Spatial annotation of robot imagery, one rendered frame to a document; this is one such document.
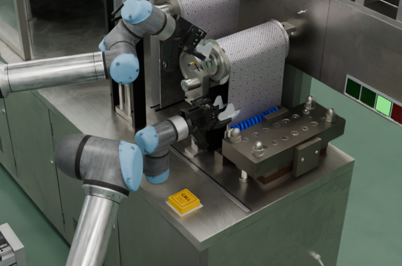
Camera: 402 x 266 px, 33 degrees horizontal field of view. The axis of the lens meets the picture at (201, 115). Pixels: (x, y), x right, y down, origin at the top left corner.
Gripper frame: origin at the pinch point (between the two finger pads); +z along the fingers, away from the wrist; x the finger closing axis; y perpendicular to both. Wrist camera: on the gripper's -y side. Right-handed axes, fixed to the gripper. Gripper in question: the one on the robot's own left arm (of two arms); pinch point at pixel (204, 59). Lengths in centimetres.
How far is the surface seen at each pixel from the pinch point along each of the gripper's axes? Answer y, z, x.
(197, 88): -9.2, 6.4, 2.4
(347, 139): 0, 198, 57
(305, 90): 9, 65, 7
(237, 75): 1.0, 10.2, -6.1
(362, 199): -22, 172, 15
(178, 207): -41.8, 5.0, -17.8
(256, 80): 2.6, 19.7, -6.1
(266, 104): -2.6, 30.8, -6.0
